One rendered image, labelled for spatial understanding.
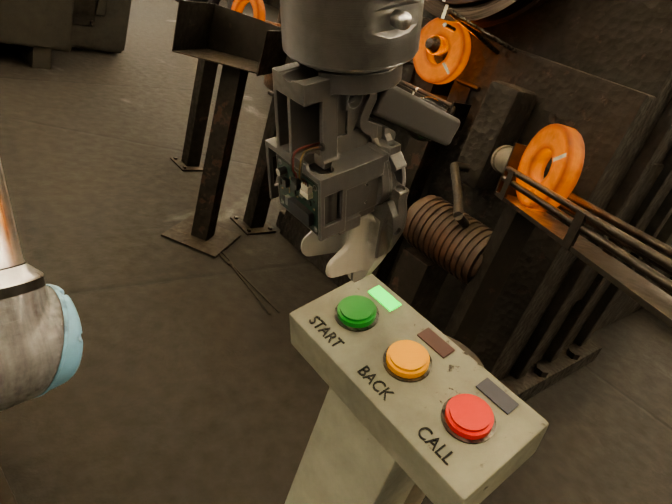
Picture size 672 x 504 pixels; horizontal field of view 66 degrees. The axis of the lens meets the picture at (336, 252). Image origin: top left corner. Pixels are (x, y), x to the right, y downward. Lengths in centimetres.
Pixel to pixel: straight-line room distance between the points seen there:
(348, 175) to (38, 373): 56
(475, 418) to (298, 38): 32
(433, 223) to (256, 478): 64
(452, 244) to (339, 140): 76
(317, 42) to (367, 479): 39
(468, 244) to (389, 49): 80
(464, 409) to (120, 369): 95
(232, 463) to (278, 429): 14
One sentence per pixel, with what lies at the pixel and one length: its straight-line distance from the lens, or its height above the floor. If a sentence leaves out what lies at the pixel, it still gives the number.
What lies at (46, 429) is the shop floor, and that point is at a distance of 118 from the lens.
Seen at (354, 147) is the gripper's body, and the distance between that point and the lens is 38.
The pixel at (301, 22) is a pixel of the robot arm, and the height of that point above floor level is 86.
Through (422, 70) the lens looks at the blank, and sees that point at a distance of 141.
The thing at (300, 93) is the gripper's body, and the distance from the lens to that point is 33.
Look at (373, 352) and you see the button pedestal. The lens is 50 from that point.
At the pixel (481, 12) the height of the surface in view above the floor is 92.
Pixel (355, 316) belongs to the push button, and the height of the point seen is 61.
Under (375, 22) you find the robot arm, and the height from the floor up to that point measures 87.
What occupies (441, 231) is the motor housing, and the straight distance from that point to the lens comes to 112.
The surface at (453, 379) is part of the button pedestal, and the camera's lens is 49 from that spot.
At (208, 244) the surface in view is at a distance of 179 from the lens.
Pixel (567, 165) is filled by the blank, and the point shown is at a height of 73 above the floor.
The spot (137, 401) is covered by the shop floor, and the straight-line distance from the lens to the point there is 122.
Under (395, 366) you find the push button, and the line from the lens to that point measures 48.
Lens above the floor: 88
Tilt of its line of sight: 26 degrees down
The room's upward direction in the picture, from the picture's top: 19 degrees clockwise
